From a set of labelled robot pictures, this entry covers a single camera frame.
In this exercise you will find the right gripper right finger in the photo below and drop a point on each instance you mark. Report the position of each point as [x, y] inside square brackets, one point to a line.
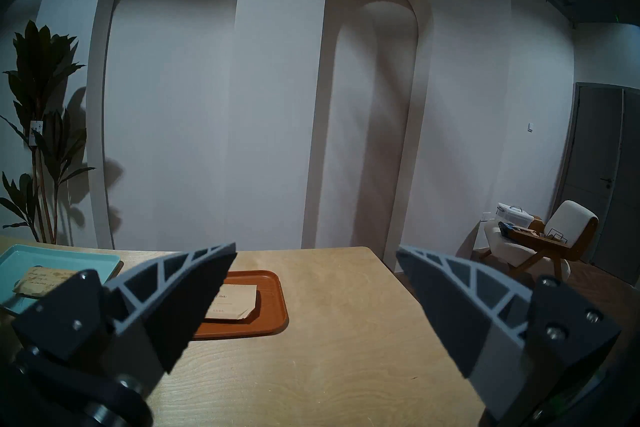
[475, 321]

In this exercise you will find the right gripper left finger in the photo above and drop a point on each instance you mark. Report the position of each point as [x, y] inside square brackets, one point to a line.
[155, 311]

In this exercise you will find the plain brown envelope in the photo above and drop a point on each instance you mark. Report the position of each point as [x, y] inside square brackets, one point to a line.
[235, 303]

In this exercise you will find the stained brown envelope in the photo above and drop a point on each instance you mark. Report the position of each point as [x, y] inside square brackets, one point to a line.
[42, 279]

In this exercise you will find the orange tray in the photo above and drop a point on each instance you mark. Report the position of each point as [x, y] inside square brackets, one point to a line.
[270, 306]

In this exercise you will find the teal tray with leaf print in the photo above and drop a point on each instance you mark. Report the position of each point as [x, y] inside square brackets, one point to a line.
[30, 256]

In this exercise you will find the white box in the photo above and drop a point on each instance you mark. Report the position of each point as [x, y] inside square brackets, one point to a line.
[515, 217]

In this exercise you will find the grey door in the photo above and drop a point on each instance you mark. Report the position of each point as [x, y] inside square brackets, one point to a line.
[600, 171]

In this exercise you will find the white plant tag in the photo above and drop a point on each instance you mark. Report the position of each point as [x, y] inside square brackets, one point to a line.
[35, 133]

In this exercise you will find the tall green leafy plant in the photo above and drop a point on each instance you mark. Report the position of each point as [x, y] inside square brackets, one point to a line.
[40, 81]

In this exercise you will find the white armchair with wooden frame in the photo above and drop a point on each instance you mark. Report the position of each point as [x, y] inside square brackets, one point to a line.
[565, 226]

